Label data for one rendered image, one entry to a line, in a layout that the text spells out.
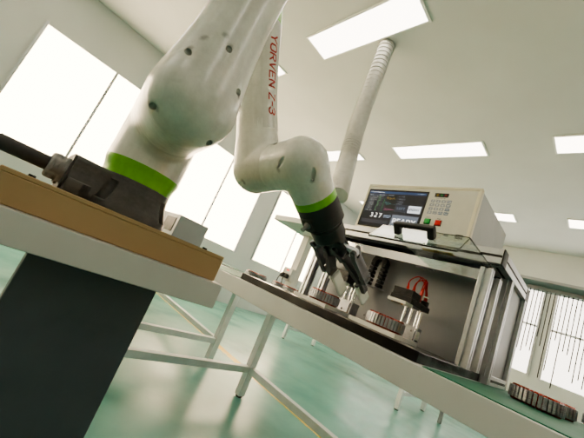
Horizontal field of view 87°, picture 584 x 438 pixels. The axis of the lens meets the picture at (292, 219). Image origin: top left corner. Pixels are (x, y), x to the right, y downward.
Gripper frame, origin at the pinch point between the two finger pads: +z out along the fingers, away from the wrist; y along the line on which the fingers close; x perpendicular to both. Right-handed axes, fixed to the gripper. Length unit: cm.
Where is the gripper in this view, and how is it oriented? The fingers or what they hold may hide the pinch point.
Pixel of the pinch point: (350, 288)
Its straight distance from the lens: 79.9
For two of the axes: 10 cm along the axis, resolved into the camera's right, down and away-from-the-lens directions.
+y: 6.6, 1.2, -7.4
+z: 3.7, 8.1, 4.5
